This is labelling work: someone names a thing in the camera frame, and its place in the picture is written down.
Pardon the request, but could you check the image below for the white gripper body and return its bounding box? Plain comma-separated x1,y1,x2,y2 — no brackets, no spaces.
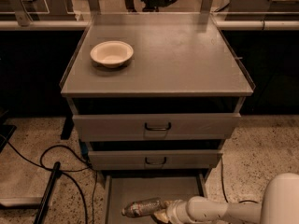
166,200,190,224

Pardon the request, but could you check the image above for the clear plastic water bottle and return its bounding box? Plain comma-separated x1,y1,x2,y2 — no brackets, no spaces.
121,198,165,217

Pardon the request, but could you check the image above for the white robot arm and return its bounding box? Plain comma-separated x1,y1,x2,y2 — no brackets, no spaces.
154,173,299,224

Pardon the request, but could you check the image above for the grey bottom drawer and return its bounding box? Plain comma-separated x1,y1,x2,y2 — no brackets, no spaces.
101,175,207,224

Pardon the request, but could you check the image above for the grey drawer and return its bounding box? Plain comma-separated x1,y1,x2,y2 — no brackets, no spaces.
88,150,222,170
73,113,240,142
101,175,207,224

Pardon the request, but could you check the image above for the grey top drawer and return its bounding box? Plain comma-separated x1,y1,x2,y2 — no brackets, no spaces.
73,113,240,142

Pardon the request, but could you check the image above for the grey middle drawer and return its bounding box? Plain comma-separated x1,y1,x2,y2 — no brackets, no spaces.
88,150,222,170

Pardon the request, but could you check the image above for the grey drawer cabinet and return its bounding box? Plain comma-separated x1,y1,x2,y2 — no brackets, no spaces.
59,12,256,224

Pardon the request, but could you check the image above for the black metal bar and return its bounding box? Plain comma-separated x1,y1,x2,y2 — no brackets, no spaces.
34,161,61,224

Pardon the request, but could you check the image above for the white paper bowl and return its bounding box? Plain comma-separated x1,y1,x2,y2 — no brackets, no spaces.
90,41,134,68

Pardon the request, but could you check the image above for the black floor cable right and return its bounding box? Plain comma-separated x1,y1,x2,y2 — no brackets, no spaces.
220,158,260,204

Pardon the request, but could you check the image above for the black floor cable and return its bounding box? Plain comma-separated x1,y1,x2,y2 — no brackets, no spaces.
0,133,98,224
220,158,260,204

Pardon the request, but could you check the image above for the black floor cable left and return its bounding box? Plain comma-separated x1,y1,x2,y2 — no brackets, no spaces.
0,133,98,224

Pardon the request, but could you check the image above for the white horizontal rail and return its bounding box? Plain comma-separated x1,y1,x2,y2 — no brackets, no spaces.
0,21,299,31

